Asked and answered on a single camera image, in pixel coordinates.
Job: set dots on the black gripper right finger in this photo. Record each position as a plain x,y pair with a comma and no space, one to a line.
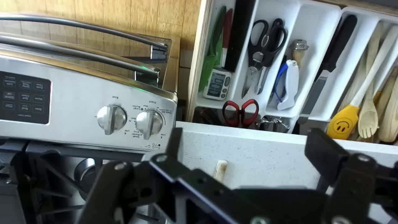
356,182

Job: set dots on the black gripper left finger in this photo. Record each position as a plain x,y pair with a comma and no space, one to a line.
125,186

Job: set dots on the yellow smiley spatula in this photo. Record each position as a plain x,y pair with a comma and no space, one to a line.
343,122

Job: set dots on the wooden slotted spoon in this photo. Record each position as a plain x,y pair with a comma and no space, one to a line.
369,118

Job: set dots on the silver range knob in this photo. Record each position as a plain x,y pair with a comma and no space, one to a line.
111,118
150,123

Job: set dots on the stainless steel range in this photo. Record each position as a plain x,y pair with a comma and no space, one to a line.
75,103

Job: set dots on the blue and white peeler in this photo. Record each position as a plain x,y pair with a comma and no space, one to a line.
292,82

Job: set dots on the small digital kitchen timer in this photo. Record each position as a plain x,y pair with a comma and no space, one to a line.
217,84

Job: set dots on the wooden kitchen drawer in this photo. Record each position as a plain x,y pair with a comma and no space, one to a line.
195,62

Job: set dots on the silver metal utensil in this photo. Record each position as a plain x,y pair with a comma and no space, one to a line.
297,46

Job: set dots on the white cutlery tray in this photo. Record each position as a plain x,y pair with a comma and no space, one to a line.
309,25

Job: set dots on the long black utensil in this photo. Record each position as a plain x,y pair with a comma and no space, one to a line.
240,32

